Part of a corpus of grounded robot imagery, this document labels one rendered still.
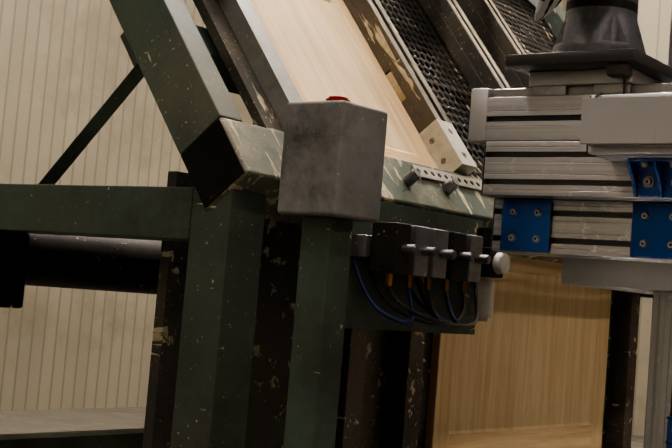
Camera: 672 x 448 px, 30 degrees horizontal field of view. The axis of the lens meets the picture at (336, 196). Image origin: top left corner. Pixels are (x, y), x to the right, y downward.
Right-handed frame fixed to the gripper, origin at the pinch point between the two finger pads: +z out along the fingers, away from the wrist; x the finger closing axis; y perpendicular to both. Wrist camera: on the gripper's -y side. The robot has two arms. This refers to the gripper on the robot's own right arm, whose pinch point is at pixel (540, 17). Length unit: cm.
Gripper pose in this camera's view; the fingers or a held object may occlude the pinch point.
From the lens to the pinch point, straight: 301.4
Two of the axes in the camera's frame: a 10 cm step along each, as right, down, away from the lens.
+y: -6.7, -4.8, 5.7
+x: -5.9, -1.1, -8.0
